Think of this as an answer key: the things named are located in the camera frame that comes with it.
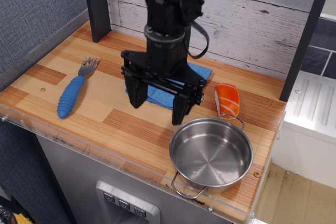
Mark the black right vertical post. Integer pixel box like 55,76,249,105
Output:
279,0,326,102

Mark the silver steel pot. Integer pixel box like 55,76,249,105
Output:
169,116,254,199

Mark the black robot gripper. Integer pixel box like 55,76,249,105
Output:
121,31,207,125

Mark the white ribbed drainboard unit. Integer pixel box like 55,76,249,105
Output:
271,71,335,187

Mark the black vertical post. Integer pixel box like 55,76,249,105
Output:
87,0,111,42
279,0,326,102

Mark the black left vertical post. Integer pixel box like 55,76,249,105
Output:
87,0,111,42

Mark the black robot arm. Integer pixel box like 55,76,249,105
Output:
121,0,208,125

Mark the blue handled metal fork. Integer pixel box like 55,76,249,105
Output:
57,57,99,119

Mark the orange salmon sushi toy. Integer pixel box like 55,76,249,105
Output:
215,83,240,120

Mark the yellow object at floor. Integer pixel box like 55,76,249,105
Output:
13,214,33,224

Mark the silver dispenser button panel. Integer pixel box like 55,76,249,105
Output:
96,180,161,223

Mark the blue folded cloth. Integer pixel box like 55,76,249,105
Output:
125,63,212,110

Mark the clear acrylic edge guard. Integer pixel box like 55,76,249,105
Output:
1,101,255,223

